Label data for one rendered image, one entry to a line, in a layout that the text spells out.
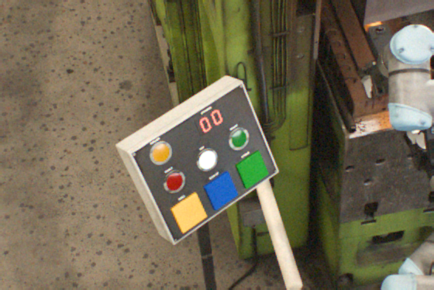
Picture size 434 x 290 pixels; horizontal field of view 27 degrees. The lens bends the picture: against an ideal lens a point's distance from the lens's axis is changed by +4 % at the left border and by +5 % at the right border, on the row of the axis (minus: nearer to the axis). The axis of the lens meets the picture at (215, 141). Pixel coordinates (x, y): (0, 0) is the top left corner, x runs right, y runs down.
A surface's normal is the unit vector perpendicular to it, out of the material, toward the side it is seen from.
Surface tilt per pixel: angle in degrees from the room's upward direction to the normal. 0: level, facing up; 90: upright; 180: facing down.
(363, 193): 90
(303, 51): 90
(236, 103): 60
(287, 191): 90
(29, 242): 0
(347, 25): 0
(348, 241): 89
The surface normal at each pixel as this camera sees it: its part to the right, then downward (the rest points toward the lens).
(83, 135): -0.07, -0.59
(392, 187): 0.22, 0.78
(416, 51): 0.04, -0.18
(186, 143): 0.50, 0.24
